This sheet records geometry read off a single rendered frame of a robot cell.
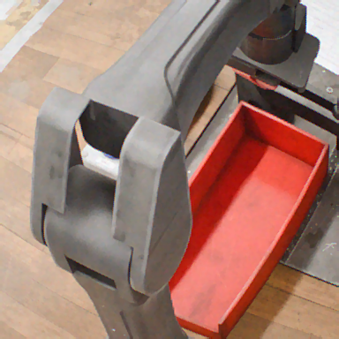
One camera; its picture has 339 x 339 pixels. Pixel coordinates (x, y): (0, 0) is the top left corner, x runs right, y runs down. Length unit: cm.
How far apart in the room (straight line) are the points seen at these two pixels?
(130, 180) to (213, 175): 52
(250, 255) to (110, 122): 48
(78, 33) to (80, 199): 67
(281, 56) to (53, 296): 40
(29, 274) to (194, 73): 52
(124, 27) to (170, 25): 64
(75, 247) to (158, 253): 5
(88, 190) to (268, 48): 26
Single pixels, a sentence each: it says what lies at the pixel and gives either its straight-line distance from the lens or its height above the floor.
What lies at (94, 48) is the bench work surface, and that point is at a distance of 128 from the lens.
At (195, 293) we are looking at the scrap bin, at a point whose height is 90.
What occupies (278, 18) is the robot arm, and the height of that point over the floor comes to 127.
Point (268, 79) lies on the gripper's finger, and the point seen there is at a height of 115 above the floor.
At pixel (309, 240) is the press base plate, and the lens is 110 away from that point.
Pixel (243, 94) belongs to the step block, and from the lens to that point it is 117.
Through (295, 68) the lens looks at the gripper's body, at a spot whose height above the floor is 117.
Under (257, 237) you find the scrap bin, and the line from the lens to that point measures 110.
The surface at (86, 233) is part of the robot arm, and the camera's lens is 65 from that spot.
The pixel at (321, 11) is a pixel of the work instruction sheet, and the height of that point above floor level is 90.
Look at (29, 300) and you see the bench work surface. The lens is 110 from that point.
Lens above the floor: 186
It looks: 56 degrees down
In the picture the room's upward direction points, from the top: 10 degrees counter-clockwise
